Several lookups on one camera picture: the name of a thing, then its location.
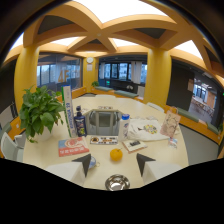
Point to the red and white book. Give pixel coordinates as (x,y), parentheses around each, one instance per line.
(72,146)

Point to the white printed cloth bag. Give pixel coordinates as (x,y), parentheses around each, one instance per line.
(146,129)

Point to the white bottle blue cap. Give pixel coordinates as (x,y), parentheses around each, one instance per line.
(124,127)

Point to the black and white sticker card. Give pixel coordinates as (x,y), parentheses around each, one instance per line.
(103,140)

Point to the round wall clock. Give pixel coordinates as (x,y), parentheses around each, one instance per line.
(90,60)

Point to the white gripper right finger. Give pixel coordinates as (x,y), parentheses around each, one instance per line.
(156,169)

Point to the small colourful packet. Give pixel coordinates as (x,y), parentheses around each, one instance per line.
(173,142)

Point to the white chair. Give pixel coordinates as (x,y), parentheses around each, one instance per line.
(10,147)

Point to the tall white printed box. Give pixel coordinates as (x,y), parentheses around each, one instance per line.
(69,111)

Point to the metal bowl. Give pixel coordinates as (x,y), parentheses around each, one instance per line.
(117,182)

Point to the small blue cup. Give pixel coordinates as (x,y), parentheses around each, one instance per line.
(92,162)

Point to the orange fruit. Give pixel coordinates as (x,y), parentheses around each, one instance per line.
(116,154)

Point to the green potted plant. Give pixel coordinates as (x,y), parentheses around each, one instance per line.
(39,112)

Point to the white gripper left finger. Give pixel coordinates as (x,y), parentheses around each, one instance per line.
(68,171)

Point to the small background plant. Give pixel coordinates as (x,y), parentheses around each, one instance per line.
(95,84)

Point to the blue shampoo bottle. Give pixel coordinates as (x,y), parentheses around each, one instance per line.
(80,124)

